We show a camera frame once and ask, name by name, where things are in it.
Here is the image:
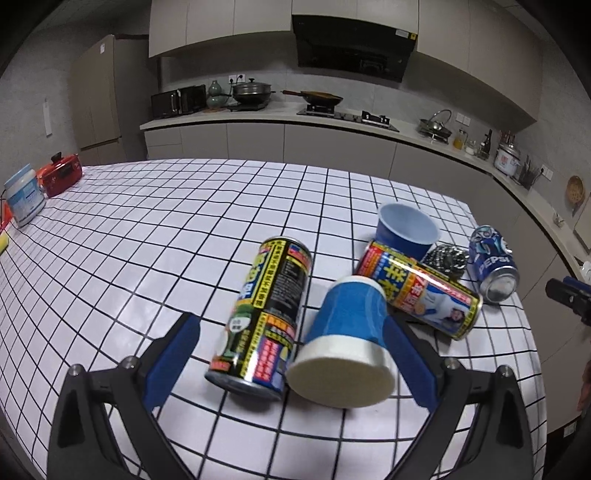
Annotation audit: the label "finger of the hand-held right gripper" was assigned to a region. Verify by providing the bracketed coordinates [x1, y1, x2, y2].
[545, 276, 591, 328]

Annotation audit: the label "white rice cooker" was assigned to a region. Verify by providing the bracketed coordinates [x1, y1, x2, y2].
[493, 141, 522, 181]

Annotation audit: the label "metal pan with hoop handle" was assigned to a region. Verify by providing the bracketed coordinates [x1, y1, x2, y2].
[418, 109, 454, 139]

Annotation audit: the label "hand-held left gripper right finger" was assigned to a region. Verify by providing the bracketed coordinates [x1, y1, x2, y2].
[382, 316, 537, 480]

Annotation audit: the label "black utensil holder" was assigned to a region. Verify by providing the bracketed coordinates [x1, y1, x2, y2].
[519, 156, 541, 189]

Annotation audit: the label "blue soda can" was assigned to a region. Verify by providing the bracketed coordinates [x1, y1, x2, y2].
[468, 224, 520, 304]

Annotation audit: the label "black yellow drink can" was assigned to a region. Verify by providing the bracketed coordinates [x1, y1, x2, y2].
[204, 237, 315, 401]

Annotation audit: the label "blue white paper cup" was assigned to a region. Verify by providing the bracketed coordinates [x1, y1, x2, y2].
[285, 274, 399, 409]

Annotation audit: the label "black white checked tablecloth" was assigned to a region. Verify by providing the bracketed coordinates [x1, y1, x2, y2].
[0, 158, 548, 480]

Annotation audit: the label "steel wool scrubber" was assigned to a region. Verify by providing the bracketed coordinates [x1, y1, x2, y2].
[421, 242, 469, 282]

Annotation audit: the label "grey pot with lid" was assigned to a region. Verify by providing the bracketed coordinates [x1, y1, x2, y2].
[228, 78, 277, 108]

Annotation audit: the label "bamboo strainer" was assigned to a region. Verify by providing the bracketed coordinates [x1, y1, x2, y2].
[567, 175, 586, 206]

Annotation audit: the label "white blue plastic jar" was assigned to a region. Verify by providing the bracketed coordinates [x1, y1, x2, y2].
[4, 164, 46, 227]

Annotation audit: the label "black range hood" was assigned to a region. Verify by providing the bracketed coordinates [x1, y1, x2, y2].
[291, 14, 419, 84]

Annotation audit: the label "beige refrigerator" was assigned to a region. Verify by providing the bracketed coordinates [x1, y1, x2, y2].
[69, 33, 160, 164]

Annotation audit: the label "yellow red drink can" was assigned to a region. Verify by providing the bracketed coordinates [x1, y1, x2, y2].
[355, 240, 483, 341]

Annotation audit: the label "black microwave oven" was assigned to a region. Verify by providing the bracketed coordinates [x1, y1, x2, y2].
[151, 84, 208, 120]

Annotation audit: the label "beige upper wall cabinets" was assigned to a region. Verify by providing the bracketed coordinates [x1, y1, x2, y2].
[148, 0, 543, 123]

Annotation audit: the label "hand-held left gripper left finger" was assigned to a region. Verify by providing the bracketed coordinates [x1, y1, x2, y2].
[46, 312, 201, 480]

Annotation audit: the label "red cooking pot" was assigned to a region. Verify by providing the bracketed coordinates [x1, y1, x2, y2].
[37, 152, 84, 198]

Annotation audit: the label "black wok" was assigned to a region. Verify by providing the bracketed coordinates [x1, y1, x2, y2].
[281, 89, 345, 107]

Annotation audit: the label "black gas stove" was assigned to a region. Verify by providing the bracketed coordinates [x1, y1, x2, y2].
[296, 105, 400, 132]

